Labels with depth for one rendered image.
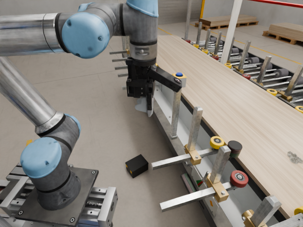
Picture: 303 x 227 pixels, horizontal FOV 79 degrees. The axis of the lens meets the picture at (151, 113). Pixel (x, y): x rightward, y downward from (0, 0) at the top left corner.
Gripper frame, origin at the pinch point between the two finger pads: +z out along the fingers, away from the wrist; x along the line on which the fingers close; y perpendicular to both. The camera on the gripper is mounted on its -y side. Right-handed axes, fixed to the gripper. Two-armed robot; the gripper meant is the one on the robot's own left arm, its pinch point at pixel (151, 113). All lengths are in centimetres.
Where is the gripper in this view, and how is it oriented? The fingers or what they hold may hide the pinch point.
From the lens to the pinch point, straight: 64.5
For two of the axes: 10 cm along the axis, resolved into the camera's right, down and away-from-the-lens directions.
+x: -1.1, 6.0, -8.0
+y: -9.9, -0.6, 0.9
